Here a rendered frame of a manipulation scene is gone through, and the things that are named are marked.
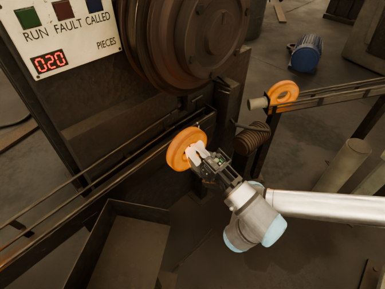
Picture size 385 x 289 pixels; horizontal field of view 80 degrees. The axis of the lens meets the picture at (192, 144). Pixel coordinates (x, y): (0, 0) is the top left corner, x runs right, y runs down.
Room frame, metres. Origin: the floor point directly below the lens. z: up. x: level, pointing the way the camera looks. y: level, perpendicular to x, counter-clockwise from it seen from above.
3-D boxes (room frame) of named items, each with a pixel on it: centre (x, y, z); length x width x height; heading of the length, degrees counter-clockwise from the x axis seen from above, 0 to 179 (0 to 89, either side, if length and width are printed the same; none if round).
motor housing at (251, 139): (0.91, -0.33, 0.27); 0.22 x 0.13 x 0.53; 133
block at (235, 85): (0.95, -0.16, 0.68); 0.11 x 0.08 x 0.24; 43
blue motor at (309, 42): (2.63, -1.35, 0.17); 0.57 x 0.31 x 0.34; 153
